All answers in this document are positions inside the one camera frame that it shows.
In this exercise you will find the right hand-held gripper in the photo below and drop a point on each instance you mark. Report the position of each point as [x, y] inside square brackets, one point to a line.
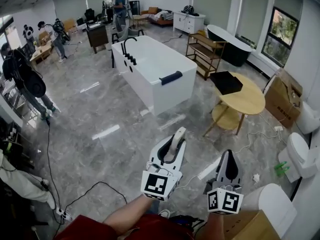
[225, 201]

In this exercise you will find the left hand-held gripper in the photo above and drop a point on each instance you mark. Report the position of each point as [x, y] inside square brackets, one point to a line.
[153, 185]

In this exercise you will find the black tray box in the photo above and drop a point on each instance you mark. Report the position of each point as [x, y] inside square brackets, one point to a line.
[226, 82]

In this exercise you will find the person's left forearm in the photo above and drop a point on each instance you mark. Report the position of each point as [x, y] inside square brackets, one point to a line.
[125, 211]

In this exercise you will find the person's right forearm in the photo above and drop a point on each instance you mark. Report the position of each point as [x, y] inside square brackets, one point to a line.
[212, 226]

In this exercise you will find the large cardboard box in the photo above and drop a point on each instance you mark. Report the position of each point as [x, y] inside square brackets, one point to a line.
[281, 101]

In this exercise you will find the small cardboard box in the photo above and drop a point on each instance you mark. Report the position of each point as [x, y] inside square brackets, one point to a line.
[44, 37]

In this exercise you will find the crumpled white paper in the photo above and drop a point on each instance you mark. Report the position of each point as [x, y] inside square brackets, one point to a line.
[256, 178]

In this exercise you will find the person's blue trousers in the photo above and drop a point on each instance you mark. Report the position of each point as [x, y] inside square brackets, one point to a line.
[153, 206]

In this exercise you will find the green plastic bottle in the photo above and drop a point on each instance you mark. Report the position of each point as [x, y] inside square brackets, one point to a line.
[282, 167]

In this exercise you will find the white toilet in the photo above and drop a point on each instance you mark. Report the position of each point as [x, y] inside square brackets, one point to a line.
[308, 119]
[272, 204]
[296, 151]

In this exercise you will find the person's white shoe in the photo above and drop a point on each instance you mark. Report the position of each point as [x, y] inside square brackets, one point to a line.
[164, 213]

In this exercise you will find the white power strip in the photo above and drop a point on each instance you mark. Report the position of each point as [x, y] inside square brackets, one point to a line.
[63, 214]
[278, 128]

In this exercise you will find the black waist pack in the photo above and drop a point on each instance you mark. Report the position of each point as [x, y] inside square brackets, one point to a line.
[185, 221]

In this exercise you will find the round wooden table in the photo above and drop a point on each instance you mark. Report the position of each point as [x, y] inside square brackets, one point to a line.
[250, 101]

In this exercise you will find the dark blue towel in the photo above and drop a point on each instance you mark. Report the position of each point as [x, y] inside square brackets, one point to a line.
[171, 77]

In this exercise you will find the white rectangular bathtub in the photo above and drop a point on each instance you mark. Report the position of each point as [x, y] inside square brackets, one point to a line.
[155, 66]

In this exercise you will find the wooden shelf cart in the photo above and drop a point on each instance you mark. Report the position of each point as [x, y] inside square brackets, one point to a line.
[203, 56]

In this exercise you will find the person's red shirt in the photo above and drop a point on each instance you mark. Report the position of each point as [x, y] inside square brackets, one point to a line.
[87, 227]

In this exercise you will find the black bathtub faucet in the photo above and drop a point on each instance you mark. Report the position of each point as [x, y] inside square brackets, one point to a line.
[126, 46]

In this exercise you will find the black oval bathtub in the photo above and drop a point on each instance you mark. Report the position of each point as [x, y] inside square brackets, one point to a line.
[232, 49]

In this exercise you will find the grey chair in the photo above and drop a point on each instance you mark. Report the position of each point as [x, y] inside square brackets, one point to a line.
[125, 32]

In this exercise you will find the white drawer cabinet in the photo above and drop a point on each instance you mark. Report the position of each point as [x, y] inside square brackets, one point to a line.
[188, 21]

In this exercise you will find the orange sofa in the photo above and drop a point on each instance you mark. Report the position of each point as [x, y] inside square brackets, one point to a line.
[160, 17]

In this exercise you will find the dark wooden cabinet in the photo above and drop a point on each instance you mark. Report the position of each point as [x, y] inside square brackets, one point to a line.
[97, 36]

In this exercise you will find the small wooden stool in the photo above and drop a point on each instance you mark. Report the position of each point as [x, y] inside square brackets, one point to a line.
[139, 19]

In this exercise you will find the black framed window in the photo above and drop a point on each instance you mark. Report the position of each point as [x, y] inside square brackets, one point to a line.
[281, 36]

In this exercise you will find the black backpack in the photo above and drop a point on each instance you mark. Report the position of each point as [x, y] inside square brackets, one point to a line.
[188, 9]

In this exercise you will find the black framed screen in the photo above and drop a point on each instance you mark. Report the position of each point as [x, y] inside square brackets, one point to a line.
[134, 7]

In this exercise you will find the black office chair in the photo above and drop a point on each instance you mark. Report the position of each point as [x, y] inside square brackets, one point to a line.
[90, 14]

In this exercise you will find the low wooden table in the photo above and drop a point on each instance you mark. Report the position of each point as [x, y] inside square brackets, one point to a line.
[41, 52]

